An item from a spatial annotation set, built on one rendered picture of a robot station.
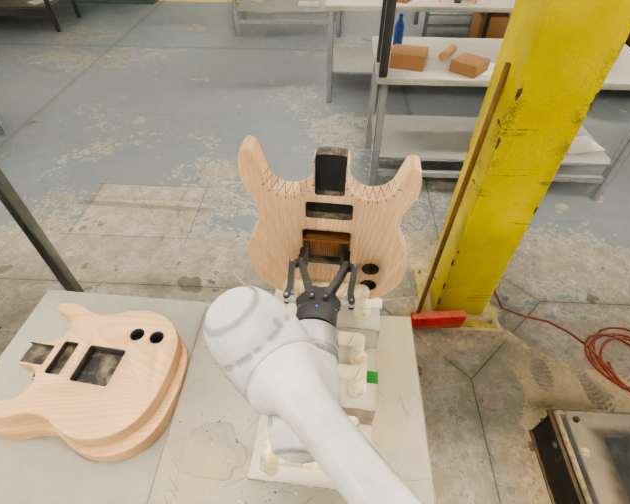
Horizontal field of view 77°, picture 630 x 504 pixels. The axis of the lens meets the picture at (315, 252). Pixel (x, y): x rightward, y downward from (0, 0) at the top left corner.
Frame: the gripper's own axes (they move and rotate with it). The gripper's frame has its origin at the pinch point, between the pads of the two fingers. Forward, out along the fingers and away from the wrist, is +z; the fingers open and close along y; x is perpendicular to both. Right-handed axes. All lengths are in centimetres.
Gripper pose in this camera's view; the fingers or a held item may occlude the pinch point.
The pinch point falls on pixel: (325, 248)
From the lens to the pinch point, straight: 83.7
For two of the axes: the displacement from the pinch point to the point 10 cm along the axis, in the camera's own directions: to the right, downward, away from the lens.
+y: 9.9, 0.9, -0.8
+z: 1.2, -7.1, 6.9
